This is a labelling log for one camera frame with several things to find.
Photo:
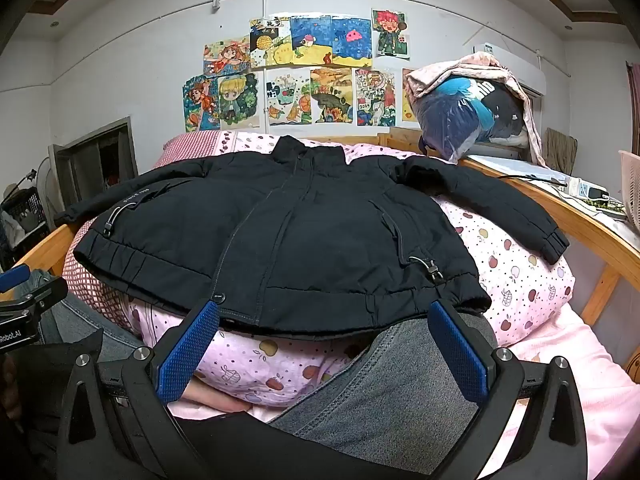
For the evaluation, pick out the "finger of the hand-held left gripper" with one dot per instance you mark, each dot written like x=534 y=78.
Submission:
x=12 y=278
x=40 y=292

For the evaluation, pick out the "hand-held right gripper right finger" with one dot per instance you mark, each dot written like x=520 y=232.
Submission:
x=459 y=355

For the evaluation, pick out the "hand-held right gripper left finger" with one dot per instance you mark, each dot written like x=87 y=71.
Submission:
x=186 y=352

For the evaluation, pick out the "black jacket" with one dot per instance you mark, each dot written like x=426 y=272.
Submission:
x=300 y=240

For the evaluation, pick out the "clear bag of clothes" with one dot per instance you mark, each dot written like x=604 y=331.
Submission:
x=460 y=115

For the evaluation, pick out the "person's left leg in jeans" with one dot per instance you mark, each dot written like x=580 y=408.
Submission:
x=75 y=320

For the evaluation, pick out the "person's leg in jeans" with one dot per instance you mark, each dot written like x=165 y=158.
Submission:
x=75 y=320
x=400 y=385

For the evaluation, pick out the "person's right leg in jeans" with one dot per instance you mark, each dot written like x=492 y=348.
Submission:
x=400 y=385

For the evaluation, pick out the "black plastic crate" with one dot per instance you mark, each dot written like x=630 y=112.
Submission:
x=27 y=210

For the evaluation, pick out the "pink apple print quilt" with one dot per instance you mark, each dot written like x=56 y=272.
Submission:
x=520 y=280

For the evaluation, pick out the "standing fan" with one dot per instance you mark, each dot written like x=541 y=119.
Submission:
x=47 y=175

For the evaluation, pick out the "pink bed sheet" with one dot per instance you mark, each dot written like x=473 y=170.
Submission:
x=575 y=370

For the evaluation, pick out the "wooden bed with dotted sheet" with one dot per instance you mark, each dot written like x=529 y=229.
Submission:
x=580 y=220

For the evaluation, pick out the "white power strip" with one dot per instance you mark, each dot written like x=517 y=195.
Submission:
x=590 y=191

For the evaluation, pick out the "brown hanging towel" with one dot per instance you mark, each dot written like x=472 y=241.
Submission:
x=560 y=150

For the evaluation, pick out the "pile of bedding bags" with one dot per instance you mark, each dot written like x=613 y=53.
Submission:
x=475 y=67

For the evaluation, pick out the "white air conditioner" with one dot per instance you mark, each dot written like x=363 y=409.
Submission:
x=525 y=67

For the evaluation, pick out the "group of wall drawings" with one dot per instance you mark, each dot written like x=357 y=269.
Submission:
x=310 y=40

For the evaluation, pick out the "white wall conduit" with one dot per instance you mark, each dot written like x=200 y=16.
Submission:
x=263 y=10

